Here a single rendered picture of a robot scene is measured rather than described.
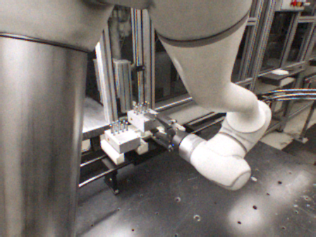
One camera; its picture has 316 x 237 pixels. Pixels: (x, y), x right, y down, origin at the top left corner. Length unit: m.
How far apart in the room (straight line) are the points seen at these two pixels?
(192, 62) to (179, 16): 0.06
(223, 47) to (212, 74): 0.04
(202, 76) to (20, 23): 0.19
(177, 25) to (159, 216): 0.73
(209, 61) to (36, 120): 0.20
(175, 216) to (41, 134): 0.66
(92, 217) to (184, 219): 0.35
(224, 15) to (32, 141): 0.23
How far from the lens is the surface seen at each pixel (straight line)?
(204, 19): 0.19
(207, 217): 0.85
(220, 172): 0.57
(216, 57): 0.23
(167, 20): 0.20
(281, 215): 0.96
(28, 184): 0.28
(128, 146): 0.78
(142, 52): 0.95
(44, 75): 0.24
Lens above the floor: 1.35
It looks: 28 degrees down
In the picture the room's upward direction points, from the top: straight up
